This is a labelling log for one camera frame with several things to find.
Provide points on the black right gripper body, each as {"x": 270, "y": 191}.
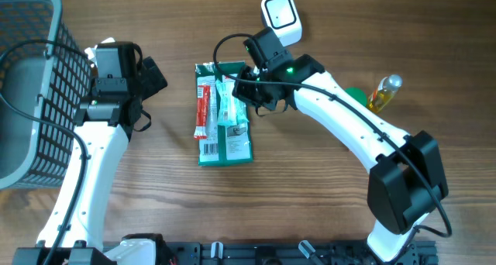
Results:
{"x": 255, "y": 95}

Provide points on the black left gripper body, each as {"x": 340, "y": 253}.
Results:
{"x": 141, "y": 85}

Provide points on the teal tissue packet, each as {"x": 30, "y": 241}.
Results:
{"x": 232, "y": 111}

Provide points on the green packaged goods bag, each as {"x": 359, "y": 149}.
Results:
{"x": 225, "y": 145}

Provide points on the red stick sachet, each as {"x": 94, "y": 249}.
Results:
{"x": 203, "y": 102}

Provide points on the green lid glass jar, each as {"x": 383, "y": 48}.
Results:
{"x": 355, "y": 97}

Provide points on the yellow oil glass bottle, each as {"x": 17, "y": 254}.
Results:
{"x": 385, "y": 91}

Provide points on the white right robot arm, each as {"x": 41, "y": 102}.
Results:
{"x": 407, "y": 180}

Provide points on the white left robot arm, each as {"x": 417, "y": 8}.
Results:
{"x": 104, "y": 123}

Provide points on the white barcode scanner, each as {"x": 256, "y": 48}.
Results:
{"x": 283, "y": 18}

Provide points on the grey plastic shopping basket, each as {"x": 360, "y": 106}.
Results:
{"x": 44, "y": 75}

